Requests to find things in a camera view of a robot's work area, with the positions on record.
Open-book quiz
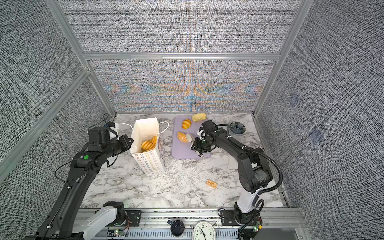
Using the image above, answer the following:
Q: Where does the sesame bun bread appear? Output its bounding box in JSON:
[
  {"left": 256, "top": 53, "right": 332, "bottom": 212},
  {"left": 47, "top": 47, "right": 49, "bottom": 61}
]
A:
[{"left": 177, "top": 132, "right": 190, "bottom": 143}]

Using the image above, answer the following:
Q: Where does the small yellow croissant bread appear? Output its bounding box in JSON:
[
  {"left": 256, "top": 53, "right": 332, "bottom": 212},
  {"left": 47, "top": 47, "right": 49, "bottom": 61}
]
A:
[{"left": 182, "top": 119, "right": 192, "bottom": 130}]

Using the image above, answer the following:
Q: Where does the ridged yellow spiral bread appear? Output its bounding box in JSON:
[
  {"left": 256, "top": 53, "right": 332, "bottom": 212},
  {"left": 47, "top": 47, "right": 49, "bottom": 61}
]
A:
[{"left": 141, "top": 140, "right": 156, "bottom": 152}]

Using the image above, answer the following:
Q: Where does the white printed paper bag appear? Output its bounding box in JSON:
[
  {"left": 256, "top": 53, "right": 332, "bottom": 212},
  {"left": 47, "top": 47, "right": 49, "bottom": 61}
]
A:
[{"left": 116, "top": 115, "right": 170, "bottom": 177}]

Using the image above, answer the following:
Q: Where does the yellow braided pastry bread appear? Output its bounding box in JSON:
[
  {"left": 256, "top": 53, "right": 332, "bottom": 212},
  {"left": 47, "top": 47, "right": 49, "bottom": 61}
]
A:
[{"left": 151, "top": 136, "right": 158, "bottom": 146}]

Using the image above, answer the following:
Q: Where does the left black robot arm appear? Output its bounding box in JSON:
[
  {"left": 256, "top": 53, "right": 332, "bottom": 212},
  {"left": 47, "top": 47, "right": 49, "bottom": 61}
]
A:
[{"left": 25, "top": 128, "right": 134, "bottom": 240}]

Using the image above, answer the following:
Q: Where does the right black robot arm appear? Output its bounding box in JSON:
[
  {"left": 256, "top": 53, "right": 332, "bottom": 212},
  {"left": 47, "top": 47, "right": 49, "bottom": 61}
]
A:
[{"left": 186, "top": 128, "right": 273, "bottom": 225}]

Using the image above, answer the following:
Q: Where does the pale crumbly square bread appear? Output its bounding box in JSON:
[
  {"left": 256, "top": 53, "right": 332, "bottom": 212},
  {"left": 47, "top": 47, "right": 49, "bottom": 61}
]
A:
[{"left": 192, "top": 113, "right": 207, "bottom": 122}]

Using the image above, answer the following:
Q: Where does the lavender tray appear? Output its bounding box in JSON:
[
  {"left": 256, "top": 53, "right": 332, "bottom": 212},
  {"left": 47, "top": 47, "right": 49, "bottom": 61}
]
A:
[{"left": 171, "top": 115, "right": 202, "bottom": 159}]

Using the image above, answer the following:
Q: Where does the small orange candy wrapper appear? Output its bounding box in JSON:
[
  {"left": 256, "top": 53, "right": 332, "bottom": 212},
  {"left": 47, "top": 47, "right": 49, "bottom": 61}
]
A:
[{"left": 206, "top": 180, "right": 218, "bottom": 189}]

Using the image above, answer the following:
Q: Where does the white analog clock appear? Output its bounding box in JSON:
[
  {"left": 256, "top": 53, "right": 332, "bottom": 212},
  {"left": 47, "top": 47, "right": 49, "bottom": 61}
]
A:
[{"left": 192, "top": 221, "right": 217, "bottom": 240}]

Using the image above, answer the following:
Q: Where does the black round knob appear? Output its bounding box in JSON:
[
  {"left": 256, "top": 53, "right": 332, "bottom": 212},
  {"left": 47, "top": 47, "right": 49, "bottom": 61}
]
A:
[{"left": 168, "top": 220, "right": 185, "bottom": 237}]

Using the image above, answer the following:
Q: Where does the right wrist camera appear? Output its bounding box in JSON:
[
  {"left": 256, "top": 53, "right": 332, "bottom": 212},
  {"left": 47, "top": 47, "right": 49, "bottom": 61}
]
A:
[{"left": 201, "top": 120, "right": 218, "bottom": 136}]

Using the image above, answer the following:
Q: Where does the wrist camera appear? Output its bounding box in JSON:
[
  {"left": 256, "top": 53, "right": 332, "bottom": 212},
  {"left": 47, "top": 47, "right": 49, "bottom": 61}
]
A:
[
  {"left": 201, "top": 120, "right": 218, "bottom": 136},
  {"left": 88, "top": 122, "right": 119, "bottom": 145}
]

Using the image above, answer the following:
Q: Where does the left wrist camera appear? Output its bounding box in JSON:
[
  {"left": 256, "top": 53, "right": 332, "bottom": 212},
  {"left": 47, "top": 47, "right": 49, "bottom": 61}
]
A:
[{"left": 88, "top": 122, "right": 119, "bottom": 145}]

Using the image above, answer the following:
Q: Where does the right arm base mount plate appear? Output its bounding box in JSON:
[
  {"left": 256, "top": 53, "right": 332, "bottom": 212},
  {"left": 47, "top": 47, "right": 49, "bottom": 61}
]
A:
[{"left": 219, "top": 210, "right": 240, "bottom": 227}]

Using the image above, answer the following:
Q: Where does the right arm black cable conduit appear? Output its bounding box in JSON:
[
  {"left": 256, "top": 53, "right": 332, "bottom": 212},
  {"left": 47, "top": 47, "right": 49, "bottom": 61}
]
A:
[{"left": 215, "top": 123, "right": 284, "bottom": 208}]

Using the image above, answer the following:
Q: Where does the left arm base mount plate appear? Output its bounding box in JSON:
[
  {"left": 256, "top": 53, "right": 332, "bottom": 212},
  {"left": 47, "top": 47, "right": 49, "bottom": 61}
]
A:
[{"left": 108, "top": 210, "right": 142, "bottom": 228}]

